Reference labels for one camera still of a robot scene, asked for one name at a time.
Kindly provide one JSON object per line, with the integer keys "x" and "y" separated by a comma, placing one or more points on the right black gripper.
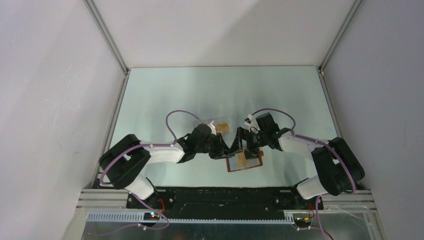
{"x": 236, "y": 146}

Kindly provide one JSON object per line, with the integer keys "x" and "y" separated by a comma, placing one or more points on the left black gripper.
{"x": 217, "y": 150}

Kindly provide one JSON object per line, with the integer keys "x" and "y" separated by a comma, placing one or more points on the gold VIP credit card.
{"x": 240, "y": 160}

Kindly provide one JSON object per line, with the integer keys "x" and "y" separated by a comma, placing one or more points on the brown leather card holder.
{"x": 252, "y": 162}

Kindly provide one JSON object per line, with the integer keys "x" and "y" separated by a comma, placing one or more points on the clear plastic card box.
{"x": 230, "y": 120}

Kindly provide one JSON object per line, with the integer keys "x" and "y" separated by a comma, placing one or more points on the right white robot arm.
{"x": 337, "y": 168}

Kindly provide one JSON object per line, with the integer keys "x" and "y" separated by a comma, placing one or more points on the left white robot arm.
{"x": 123, "y": 163}

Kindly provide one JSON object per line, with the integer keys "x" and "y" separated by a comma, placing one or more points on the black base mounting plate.
{"x": 229, "y": 203}

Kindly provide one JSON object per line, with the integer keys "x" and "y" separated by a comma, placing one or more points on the right small circuit board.
{"x": 304, "y": 220}

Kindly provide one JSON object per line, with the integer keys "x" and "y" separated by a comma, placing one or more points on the small circuit board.
{"x": 151, "y": 216}
{"x": 304, "y": 220}

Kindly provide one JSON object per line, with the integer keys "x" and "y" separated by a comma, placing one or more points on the left small circuit board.
{"x": 151, "y": 216}

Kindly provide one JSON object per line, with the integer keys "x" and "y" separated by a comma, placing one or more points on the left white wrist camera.
{"x": 212, "y": 126}

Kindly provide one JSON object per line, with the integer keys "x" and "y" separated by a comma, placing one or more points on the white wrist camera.
{"x": 250, "y": 121}
{"x": 212, "y": 126}

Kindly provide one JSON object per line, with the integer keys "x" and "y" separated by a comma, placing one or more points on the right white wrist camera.
{"x": 250, "y": 121}

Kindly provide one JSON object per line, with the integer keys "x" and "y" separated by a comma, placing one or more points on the grey slotted cable duct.
{"x": 141, "y": 217}

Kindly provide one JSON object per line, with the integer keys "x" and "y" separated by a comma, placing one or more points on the right aluminium frame post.
{"x": 339, "y": 35}

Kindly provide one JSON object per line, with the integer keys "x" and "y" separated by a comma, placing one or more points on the aluminium frame post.
{"x": 339, "y": 35}
{"x": 106, "y": 34}

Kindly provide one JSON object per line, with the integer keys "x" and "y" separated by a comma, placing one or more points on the left aluminium frame post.
{"x": 106, "y": 34}

